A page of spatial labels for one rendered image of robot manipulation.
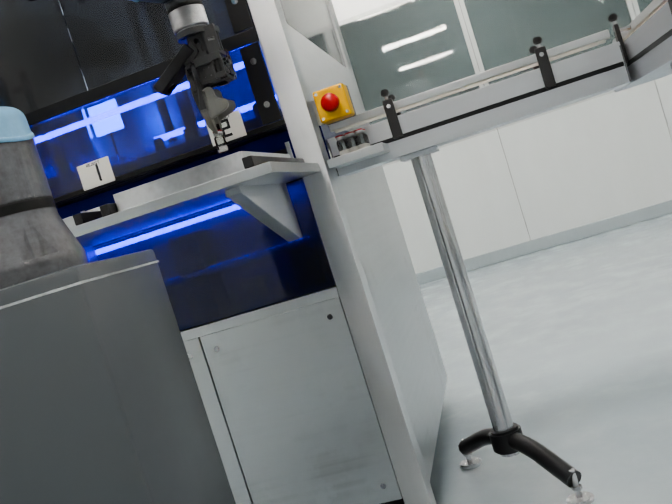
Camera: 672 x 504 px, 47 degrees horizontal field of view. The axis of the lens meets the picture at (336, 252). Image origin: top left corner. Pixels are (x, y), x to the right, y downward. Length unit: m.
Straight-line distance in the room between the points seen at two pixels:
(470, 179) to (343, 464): 4.64
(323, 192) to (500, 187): 4.63
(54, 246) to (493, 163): 5.47
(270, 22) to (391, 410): 0.91
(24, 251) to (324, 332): 0.92
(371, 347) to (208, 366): 0.40
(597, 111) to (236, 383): 4.91
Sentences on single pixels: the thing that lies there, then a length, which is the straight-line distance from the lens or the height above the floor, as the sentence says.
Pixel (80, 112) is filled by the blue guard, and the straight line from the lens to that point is 1.93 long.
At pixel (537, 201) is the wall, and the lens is 6.31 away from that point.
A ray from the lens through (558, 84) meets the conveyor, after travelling 1.81.
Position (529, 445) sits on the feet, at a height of 0.12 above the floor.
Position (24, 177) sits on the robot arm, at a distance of 1.02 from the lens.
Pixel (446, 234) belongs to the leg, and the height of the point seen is 0.63.
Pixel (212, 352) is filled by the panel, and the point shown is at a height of 0.53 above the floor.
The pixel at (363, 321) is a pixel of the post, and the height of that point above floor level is 0.51.
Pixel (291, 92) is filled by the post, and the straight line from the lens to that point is 1.75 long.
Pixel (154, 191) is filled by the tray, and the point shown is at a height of 0.90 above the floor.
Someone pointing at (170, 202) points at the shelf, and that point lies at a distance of 1.40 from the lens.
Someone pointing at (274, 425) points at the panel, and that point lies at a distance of 1.85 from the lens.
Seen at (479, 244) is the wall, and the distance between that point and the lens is 6.31.
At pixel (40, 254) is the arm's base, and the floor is 0.82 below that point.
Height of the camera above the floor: 0.76
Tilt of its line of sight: 3 degrees down
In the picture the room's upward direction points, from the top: 17 degrees counter-clockwise
